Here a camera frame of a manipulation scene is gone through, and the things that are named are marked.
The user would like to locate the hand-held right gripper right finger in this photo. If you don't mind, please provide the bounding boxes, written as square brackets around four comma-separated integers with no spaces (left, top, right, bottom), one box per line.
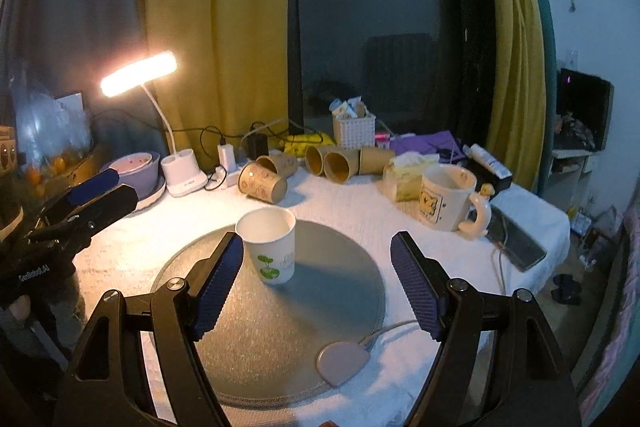
[389,231,583,427]

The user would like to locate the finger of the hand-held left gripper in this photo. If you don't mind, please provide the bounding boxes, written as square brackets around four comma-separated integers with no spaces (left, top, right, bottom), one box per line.
[30,184,139,253]
[37,168,121,220]

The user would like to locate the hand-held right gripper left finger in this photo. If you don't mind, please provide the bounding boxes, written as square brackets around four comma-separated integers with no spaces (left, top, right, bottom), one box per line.
[60,232,246,427]

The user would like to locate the white paper cup green print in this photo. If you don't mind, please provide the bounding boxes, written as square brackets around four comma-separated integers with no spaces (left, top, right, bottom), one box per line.
[235,206,297,285]

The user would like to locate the brown paper cup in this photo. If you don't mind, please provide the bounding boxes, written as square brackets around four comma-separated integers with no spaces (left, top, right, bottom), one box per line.
[304,145,331,176]
[359,147,396,175]
[256,150,299,178]
[323,148,361,184]
[238,162,288,202]

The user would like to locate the purple bowl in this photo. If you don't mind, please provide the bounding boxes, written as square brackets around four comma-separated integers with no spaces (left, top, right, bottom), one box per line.
[107,151,162,204]

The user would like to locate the white plate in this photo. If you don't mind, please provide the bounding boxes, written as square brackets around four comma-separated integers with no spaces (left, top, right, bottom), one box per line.
[100,177,167,212]

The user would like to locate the plastic bag of oranges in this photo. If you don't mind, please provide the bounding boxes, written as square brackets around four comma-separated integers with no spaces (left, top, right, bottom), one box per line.
[10,72,97,188]

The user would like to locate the cream mug with bear print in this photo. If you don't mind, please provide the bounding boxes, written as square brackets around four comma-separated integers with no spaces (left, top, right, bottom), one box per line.
[420,164,493,240]

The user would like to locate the white desk lamp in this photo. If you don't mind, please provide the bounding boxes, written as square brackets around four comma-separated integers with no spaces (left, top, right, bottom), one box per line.
[100,51,208,198]

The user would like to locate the white table cloth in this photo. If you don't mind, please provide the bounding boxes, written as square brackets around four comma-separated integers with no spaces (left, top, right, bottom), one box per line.
[74,169,572,427]

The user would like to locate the round grey mat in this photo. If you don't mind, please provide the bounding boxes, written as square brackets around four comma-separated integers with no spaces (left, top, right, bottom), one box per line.
[149,219,386,405]

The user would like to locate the yellow tissue pack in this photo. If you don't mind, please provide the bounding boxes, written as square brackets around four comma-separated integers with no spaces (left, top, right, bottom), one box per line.
[382,154,441,202]

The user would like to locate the white power strip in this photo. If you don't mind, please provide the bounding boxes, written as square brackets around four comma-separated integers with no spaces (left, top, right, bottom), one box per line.
[207,167,247,190]

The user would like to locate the black smartphone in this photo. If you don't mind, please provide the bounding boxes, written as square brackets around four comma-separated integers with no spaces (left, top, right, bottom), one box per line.
[487,207,548,273]

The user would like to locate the white charger plug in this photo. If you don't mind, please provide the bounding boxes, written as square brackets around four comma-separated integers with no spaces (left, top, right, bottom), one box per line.
[217,144,237,174]

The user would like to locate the black box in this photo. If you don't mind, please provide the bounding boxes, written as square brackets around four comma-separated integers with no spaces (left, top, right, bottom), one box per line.
[462,147,513,195]

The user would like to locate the purple folder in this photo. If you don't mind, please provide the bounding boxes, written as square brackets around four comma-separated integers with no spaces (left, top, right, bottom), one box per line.
[389,132,468,156]

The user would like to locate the black power adapter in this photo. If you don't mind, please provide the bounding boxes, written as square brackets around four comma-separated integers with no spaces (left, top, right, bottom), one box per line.
[248,132,271,159]

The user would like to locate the white tube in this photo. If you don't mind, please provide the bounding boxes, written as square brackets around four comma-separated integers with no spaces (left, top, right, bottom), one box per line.
[470,144,511,178]

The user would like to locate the dark shoes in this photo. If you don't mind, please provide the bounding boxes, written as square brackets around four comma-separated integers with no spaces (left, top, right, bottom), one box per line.
[551,273,584,306]

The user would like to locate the grey blue curtain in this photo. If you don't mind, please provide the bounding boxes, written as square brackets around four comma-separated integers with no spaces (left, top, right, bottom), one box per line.
[0,0,151,152]

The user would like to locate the white woven basket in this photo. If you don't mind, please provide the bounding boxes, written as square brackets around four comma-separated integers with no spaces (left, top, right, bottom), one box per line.
[332,112,377,150]

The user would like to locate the yellow plastic bag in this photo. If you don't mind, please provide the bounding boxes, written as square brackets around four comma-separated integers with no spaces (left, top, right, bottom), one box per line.
[277,133,335,156]

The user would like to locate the bunch of small packets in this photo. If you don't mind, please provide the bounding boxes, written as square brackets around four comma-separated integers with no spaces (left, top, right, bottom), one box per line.
[329,96,372,118]

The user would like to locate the white cabinet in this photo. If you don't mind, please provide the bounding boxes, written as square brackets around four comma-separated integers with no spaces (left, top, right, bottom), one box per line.
[542,147,601,214]

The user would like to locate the yellow curtain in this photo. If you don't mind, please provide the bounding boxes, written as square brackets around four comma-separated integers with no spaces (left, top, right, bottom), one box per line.
[139,0,292,158]
[474,0,549,194]

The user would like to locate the pink blanket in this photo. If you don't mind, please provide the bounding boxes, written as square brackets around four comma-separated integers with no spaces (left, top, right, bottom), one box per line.
[577,207,640,427]

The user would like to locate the black television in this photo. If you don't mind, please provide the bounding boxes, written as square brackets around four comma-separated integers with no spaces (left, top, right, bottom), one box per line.
[556,68,615,152]

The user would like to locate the dark window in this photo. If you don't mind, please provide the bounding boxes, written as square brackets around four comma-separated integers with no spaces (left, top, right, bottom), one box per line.
[290,0,501,140]

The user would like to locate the white phone cable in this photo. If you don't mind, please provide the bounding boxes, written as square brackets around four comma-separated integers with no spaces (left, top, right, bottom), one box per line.
[492,241,510,295]

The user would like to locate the pink controller with cable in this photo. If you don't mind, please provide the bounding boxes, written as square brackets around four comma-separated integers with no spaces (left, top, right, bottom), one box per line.
[315,319,426,388]

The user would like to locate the black cable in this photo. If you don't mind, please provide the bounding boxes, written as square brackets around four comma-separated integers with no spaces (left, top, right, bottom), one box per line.
[172,123,261,188]

